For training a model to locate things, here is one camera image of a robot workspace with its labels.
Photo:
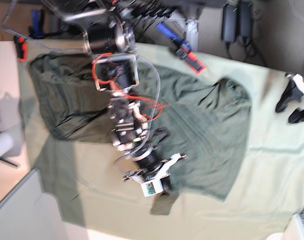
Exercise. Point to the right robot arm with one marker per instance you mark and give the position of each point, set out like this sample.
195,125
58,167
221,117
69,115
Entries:
109,38

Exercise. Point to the white cylindrical cup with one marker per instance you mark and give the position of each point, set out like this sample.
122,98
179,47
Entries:
6,143

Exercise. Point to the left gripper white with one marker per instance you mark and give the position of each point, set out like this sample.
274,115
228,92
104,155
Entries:
294,91

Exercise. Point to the blue spring clamp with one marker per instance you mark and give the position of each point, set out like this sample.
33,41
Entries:
36,30

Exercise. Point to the right black power adapter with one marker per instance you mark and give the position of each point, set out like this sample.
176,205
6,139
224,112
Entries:
245,19

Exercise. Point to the white bin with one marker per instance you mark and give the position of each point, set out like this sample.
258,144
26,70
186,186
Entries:
27,213

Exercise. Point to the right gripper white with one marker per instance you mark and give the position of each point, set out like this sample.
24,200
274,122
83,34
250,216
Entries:
157,181

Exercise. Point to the aluminium frame post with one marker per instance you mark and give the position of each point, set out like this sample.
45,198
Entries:
192,33

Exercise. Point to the left black power adapter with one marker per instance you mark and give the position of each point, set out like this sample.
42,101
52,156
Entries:
229,24

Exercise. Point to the black stick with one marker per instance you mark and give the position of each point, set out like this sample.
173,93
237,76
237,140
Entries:
10,163

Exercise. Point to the blue orange bar clamp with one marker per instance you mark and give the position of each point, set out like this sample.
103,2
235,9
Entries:
183,49

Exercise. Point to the green T-shirt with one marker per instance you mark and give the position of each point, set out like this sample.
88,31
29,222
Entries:
210,123

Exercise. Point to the black power adapter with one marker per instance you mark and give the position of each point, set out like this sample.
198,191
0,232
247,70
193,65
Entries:
229,24
245,19

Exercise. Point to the light green table cloth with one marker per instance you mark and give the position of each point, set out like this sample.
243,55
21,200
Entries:
268,190

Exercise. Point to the orange black corner clamp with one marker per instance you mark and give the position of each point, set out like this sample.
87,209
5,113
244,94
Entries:
21,48

